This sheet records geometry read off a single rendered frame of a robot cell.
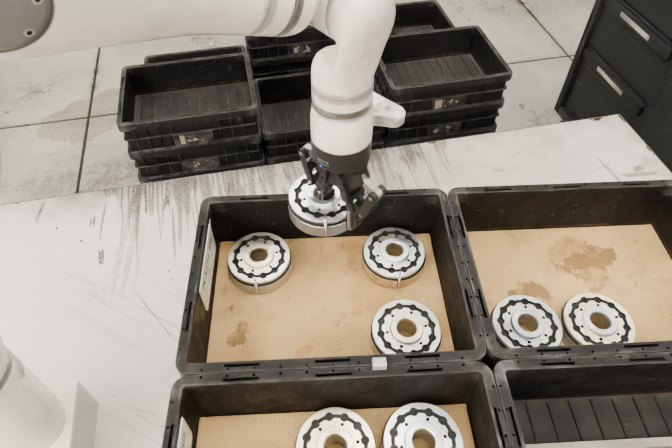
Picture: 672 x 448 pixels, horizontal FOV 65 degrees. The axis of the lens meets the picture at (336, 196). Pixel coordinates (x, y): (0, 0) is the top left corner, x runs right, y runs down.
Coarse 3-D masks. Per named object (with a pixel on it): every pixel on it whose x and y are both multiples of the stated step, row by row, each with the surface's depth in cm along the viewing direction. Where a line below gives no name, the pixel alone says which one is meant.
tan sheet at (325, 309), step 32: (224, 256) 91; (320, 256) 91; (352, 256) 91; (224, 288) 86; (288, 288) 86; (320, 288) 86; (352, 288) 86; (384, 288) 86; (416, 288) 86; (224, 320) 82; (256, 320) 82; (288, 320) 82; (320, 320) 82; (352, 320) 82; (224, 352) 79; (256, 352) 79; (288, 352) 79; (320, 352) 79; (352, 352) 79
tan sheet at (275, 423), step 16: (224, 416) 73; (240, 416) 73; (256, 416) 73; (272, 416) 73; (288, 416) 73; (304, 416) 73; (368, 416) 73; (384, 416) 73; (464, 416) 73; (208, 432) 71; (224, 432) 71; (240, 432) 71; (256, 432) 71; (272, 432) 71; (288, 432) 71; (464, 432) 71
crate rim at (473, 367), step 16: (336, 368) 67; (352, 368) 67; (368, 368) 67; (400, 368) 67; (416, 368) 67; (432, 368) 67; (448, 368) 67; (464, 368) 67; (480, 368) 67; (176, 384) 65; (192, 384) 65; (208, 384) 66; (224, 384) 66; (240, 384) 66; (256, 384) 66; (176, 400) 64; (496, 400) 64; (176, 416) 63; (496, 416) 64; (176, 432) 62; (496, 432) 62
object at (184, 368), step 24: (408, 192) 87; (432, 192) 87; (456, 240) 80; (192, 264) 77; (456, 264) 77; (192, 288) 75; (192, 312) 72; (480, 336) 70; (264, 360) 68; (288, 360) 68; (312, 360) 68; (336, 360) 68; (360, 360) 68; (408, 360) 68; (432, 360) 68; (456, 360) 68; (480, 360) 68
